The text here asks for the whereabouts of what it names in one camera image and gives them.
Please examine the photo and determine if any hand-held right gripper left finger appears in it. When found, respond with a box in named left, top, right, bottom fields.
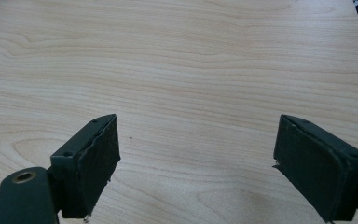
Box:
left=49, top=113, right=121, bottom=219

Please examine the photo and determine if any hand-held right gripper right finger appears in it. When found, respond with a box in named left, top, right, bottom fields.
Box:
left=272, top=114, right=358, bottom=223

